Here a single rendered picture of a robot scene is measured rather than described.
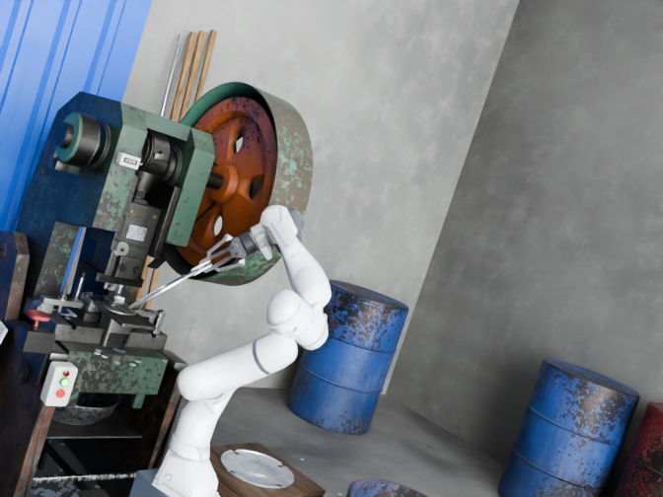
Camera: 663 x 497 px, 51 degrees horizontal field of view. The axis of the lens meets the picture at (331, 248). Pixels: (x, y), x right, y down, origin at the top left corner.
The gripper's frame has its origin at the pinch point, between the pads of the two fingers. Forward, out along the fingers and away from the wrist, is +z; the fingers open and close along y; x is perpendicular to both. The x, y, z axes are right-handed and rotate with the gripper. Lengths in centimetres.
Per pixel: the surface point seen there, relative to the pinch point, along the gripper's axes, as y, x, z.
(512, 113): -19, -299, -221
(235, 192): 18.6, -41.7, -19.6
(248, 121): 42, -46, -38
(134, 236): 20.9, -18.5, 19.1
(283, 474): -85, -17, 13
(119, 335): -8.7, -12.1, 39.9
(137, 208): 29.3, -17.2, 13.0
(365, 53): 66, -234, -128
